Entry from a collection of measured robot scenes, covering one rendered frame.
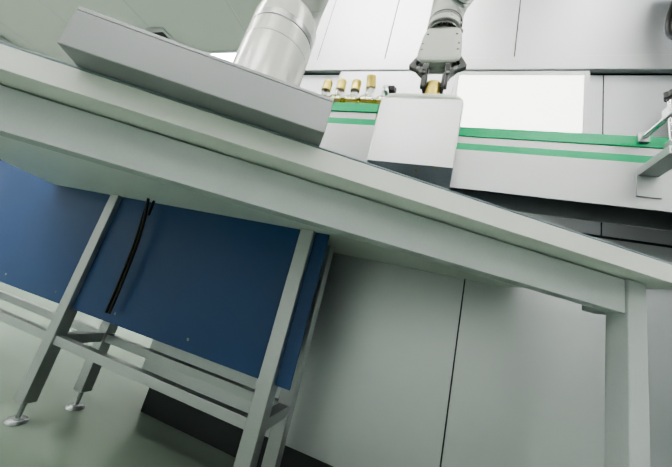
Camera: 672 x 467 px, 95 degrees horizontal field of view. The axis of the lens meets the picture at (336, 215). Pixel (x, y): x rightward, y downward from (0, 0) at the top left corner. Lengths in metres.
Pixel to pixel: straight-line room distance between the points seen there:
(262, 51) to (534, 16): 1.25
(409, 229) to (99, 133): 0.46
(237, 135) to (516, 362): 0.93
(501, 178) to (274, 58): 0.65
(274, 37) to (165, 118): 0.24
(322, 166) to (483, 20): 1.27
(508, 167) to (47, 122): 0.95
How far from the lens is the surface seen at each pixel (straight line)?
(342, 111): 1.00
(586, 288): 0.69
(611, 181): 1.02
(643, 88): 1.48
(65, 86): 0.53
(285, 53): 0.58
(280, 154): 0.43
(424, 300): 1.05
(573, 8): 1.67
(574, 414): 1.13
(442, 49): 0.87
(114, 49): 0.48
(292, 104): 0.42
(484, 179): 0.94
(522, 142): 1.03
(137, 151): 0.51
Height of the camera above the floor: 0.55
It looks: 15 degrees up
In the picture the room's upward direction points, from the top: 14 degrees clockwise
